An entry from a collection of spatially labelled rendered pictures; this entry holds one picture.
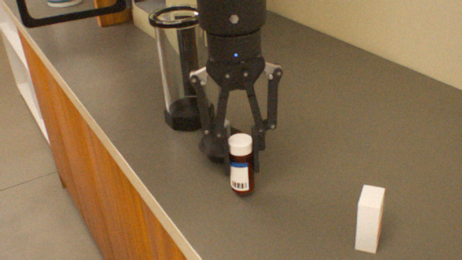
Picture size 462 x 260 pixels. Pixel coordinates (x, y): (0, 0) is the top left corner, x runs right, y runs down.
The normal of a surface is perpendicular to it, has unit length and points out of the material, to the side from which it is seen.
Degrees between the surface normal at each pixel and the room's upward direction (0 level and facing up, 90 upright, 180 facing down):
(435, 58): 90
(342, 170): 0
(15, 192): 0
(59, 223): 0
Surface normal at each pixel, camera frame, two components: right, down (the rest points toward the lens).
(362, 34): -0.86, 0.30
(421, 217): -0.07, -0.86
